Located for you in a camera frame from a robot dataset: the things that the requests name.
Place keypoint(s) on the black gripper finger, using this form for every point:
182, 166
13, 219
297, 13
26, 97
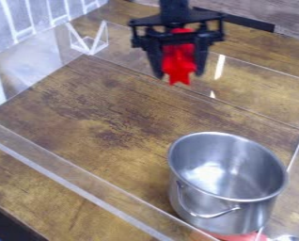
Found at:
200, 55
153, 54

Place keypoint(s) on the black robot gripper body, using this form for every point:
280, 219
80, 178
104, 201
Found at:
178, 24

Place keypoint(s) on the red plastic block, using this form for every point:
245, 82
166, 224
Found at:
177, 62

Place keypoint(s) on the silver metal pot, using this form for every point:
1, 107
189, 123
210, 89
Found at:
224, 183

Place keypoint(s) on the red object under pot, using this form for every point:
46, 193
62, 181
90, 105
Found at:
238, 237

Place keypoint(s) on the silver metal object corner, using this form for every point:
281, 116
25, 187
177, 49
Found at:
284, 237

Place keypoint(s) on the clear acrylic front barrier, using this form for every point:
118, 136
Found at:
124, 205

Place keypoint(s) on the clear acrylic triangle bracket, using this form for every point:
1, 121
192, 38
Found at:
86, 45

